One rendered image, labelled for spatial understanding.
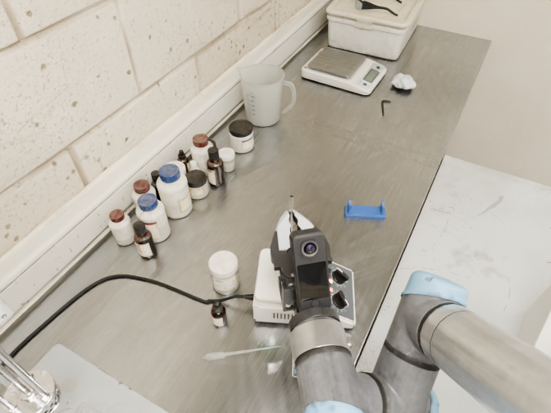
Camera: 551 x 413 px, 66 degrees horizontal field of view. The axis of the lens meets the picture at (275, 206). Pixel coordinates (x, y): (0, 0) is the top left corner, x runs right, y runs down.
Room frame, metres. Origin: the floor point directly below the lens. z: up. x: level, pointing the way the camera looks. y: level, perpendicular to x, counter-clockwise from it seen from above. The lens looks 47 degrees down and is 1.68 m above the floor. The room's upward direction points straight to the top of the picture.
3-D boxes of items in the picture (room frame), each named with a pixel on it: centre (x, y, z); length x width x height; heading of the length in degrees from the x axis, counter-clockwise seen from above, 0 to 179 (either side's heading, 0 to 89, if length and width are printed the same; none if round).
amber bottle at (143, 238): (0.59, 0.29, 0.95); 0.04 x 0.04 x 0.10
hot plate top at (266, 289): (0.47, -0.02, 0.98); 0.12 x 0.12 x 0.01; 85
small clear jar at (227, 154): (0.88, 0.13, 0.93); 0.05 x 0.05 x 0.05
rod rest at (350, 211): (0.71, -0.22, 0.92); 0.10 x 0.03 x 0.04; 86
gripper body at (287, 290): (0.34, -0.05, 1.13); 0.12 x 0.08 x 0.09; 8
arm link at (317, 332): (0.26, -0.06, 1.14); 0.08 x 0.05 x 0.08; 98
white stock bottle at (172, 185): (0.73, 0.24, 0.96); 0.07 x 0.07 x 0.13
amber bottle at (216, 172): (0.83, 0.16, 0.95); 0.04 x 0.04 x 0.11
